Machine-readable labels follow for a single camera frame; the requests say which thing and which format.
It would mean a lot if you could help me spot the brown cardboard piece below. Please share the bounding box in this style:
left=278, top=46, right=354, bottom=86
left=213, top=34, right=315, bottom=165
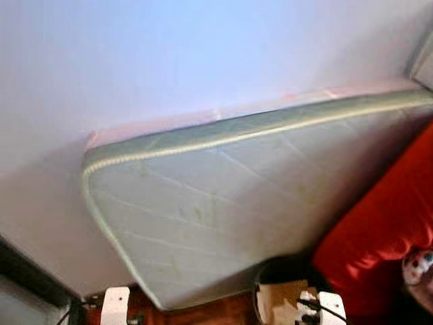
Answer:
left=260, top=280, right=319, bottom=325

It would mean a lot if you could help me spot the black waste bin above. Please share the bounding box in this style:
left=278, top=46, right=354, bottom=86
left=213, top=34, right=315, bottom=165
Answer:
left=252, top=257, right=339, bottom=325

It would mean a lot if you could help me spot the red fabric cushion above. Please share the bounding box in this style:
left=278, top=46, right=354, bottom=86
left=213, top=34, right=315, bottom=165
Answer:
left=312, top=122, right=433, bottom=320

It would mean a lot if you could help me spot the pink cartoon print blanket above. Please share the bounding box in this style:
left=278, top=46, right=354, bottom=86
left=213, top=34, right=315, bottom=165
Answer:
left=402, top=246, right=433, bottom=313

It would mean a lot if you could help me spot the green quilted mattress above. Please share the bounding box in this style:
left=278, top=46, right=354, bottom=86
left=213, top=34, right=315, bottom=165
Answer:
left=81, top=78, right=433, bottom=311

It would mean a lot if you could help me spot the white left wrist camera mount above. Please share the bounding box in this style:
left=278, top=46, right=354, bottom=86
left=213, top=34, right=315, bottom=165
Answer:
left=100, top=286, right=131, bottom=325

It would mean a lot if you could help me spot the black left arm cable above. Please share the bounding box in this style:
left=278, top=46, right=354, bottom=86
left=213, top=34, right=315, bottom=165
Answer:
left=55, top=301, right=89, bottom=325

